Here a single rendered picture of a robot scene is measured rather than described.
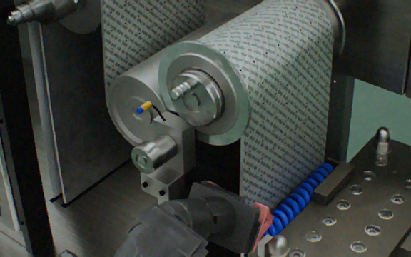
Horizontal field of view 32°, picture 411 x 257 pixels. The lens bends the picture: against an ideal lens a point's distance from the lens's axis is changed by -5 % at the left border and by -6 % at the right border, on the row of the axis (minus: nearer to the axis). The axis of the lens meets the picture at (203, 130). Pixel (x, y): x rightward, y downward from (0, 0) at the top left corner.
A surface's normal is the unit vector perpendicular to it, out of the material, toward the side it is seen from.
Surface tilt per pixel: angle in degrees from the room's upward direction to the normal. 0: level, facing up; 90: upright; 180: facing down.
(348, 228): 0
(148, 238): 32
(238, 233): 60
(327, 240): 0
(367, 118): 0
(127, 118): 90
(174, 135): 90
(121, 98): 90
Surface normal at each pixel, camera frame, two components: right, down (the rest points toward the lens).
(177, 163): -0.61, 0.45
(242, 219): -0.54, -0.03
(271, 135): 0.79, 0.33
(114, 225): -0.02, -0.83
